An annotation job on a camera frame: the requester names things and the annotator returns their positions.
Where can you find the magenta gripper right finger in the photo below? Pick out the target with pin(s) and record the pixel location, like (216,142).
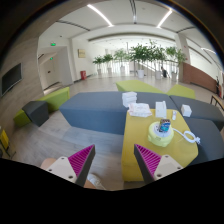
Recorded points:
(154,166)

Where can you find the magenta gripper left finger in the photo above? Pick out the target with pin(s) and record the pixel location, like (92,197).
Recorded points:
(74,168)

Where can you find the round light green charger base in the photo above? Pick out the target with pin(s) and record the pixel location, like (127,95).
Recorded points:
(158,138)

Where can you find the white shoe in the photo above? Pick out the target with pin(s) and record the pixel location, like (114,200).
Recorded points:
(95,182)

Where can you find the white plastic bag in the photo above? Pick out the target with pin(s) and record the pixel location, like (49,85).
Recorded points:
(139,110)

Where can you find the large grey blue ottoman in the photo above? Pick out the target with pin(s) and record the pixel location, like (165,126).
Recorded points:
(97,111)

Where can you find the white tissue box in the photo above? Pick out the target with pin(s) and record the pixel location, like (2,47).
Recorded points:
(160,109)

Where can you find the small white bottle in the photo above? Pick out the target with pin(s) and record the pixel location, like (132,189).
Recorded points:
(174,115)

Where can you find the small white cube box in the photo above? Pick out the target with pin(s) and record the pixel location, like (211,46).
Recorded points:
(186,110)

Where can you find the white stacked box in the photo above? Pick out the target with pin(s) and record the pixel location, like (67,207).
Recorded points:
(129,97)

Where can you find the green bench seat left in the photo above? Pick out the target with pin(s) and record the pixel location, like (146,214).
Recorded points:
(54,100)

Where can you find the dark grey cube stool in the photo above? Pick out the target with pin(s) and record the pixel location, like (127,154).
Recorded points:
(37,112)

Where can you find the green ottoman far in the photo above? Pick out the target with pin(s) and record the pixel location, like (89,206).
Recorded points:
(136,86)

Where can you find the yellow object left edge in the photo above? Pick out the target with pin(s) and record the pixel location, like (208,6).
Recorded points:
(5,147)

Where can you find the red fire extinguisher box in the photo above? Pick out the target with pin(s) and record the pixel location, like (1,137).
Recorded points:
(83,75)

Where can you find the potted plant left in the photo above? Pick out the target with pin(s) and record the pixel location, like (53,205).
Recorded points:
(98,61)

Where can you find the potted plant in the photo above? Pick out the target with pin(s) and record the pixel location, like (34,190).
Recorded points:
(139,54)
(98,61)

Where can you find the potted plant centre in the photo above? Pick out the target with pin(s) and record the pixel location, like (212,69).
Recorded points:
(139,54)

